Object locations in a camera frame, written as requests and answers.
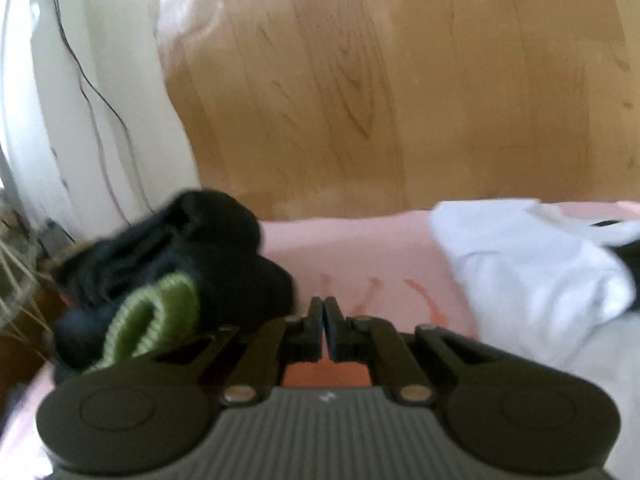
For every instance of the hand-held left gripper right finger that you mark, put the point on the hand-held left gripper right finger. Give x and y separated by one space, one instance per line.
334 321

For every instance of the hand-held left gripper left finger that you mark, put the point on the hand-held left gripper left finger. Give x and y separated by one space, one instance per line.
316 321

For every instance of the plain white sweatshirt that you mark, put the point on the plain white sweatshirt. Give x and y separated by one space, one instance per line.
525 260

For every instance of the white printed t-shirt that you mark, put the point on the white printed t-shirt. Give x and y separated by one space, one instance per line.
575 365

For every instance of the pink printed blanket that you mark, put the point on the pink printed blanket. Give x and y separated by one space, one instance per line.
350 250

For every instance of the dark garment with green cuff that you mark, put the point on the dark garment with green cuff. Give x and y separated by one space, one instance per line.
200 240

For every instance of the wood-pattern vinyl sheet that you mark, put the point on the wood-pattern vinyl sheet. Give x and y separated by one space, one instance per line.
400 85

